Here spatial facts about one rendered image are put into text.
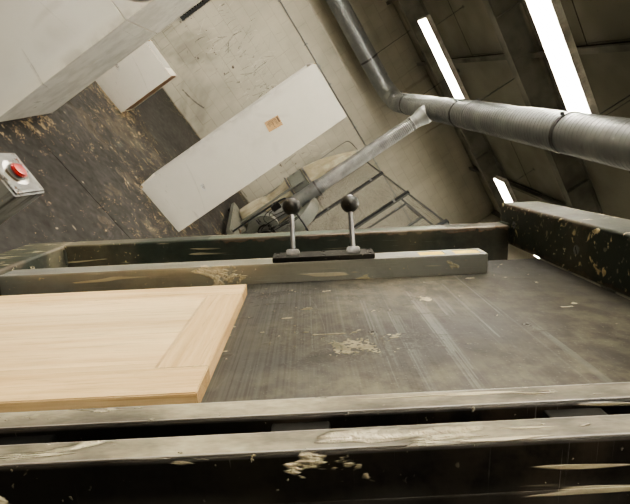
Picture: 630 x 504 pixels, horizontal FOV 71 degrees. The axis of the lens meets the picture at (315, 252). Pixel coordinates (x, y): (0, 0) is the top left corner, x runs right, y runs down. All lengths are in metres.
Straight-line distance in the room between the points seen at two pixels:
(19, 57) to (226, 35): 5.97
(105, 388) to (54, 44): 2.76
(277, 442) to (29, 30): 3.03
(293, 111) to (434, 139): 5.51
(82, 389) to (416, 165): 9.19
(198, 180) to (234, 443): 4.31
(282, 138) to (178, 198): 1.19
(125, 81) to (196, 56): 3.28
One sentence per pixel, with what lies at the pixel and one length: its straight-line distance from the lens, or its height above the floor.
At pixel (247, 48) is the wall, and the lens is 8.83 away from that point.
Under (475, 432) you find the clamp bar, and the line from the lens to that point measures 0.31.
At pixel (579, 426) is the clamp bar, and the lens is 0.34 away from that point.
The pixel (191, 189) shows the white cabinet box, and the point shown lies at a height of 0.39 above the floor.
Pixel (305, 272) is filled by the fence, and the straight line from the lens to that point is 0.86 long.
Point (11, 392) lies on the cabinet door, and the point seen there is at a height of 1.14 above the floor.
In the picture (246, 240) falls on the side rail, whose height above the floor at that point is 1.29.
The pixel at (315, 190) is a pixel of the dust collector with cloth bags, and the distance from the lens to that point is 6.33.
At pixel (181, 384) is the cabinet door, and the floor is 1.29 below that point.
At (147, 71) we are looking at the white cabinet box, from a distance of 5.72.
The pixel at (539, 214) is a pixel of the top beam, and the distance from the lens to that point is 1.07.
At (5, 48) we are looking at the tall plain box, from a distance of 3.25.
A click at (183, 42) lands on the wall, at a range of 8.92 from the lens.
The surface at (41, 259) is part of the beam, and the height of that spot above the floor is 0.90.
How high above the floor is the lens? 1.52
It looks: 6 degrees down
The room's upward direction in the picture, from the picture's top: 57 degrees clockwise
